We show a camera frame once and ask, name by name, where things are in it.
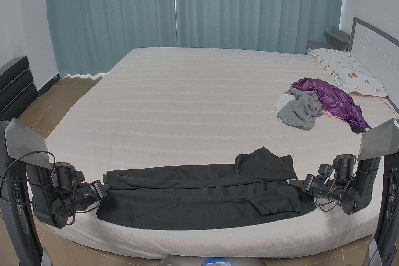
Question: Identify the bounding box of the white garment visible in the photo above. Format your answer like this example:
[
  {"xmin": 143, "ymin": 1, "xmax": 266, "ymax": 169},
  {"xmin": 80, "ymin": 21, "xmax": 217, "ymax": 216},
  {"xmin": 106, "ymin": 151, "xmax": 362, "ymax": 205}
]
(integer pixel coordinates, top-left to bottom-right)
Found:
[{"xmin": 275, "ymin": 95, "xmax": 292, "ymax": 109}]

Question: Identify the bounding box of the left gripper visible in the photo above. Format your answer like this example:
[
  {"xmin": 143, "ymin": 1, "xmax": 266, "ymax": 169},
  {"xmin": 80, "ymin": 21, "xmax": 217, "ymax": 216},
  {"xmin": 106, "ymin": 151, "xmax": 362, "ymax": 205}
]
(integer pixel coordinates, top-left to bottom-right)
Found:
[{"xmin": 91, "ymin": 182, "xmax": 110, "ymax": 200}]

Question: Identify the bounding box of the black chest of drawers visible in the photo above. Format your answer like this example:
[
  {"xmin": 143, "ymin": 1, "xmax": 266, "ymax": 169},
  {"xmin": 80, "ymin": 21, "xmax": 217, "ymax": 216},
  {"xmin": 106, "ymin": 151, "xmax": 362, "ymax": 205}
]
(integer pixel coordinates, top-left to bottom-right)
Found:
[{"xmin": 0, "ymin": 56, "xmax": 38, "ymax": 122}]

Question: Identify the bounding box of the purple satin garment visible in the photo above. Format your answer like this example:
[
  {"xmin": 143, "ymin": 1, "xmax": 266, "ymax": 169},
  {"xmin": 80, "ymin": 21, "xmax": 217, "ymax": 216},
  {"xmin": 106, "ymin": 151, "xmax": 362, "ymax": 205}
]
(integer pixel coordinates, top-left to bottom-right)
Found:
[{"xmin": 291, "ymin": 78, "xmax": 372, "ymax": 134}]

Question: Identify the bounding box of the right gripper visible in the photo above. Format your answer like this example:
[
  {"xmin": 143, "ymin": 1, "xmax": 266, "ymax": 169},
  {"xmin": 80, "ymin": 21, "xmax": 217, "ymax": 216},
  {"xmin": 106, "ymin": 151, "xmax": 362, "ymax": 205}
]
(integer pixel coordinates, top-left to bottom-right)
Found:
[{"xmin": 302, "ymin": 174, "xmax": 321, "ymax": 197}]

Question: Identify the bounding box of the bed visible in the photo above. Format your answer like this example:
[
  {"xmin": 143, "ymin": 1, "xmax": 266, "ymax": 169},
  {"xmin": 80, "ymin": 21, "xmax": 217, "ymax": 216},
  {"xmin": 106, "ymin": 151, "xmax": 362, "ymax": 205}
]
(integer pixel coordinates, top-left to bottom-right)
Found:
[{"xmin": 45, "ymin": 17, "xmax": 399, "ymax": 259}]

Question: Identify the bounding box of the grey bedside table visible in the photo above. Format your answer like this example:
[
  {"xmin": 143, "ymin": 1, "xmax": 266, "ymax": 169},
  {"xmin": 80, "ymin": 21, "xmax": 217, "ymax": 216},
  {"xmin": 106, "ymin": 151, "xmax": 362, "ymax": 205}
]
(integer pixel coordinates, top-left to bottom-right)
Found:
[{"xmin": 307, "ymin": 26, "xmax": 350, "ymax": 52}]

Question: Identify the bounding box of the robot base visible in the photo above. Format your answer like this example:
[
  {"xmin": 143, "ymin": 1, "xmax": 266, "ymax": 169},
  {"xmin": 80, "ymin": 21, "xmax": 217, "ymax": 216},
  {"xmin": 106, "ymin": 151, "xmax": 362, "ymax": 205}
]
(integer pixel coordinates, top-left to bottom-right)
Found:
[{"xmin": 157, "ymin": 255, "xmax": 261, "ymax": 266}]

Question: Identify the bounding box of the black T-shirt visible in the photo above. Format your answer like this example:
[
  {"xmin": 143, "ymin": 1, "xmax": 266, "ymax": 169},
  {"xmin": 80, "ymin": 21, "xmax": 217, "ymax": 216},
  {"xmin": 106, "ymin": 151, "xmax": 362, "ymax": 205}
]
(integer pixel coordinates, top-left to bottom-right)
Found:
[{"xmin": 96, "ymin": 146, "xmax": 316, "ymax": 231}]

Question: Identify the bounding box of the grey garment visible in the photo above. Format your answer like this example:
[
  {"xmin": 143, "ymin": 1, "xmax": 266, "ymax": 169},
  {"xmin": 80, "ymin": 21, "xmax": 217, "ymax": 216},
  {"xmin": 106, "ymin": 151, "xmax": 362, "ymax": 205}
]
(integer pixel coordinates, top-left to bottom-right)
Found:
[{"xmin": 277, "ymin": 89, "xmax": 324, "ymax": 130}]

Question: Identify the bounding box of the white printed pillow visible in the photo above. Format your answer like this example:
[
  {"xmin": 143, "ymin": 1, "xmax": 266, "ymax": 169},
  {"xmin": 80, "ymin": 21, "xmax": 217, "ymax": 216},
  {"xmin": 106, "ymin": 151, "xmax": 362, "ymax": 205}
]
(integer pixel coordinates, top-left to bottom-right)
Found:
[{"xmin": 308, "ymin": 48, "xmax": 388, "ymax": 97}]

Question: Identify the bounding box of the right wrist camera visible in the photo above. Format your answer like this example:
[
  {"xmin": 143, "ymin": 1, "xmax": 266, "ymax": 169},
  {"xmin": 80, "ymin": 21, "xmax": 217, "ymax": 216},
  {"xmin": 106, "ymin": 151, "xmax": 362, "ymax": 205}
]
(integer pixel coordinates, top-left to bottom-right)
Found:
[{"xmin": 318, "ymin": 164, "xmax": 333, "ymax": 179}]

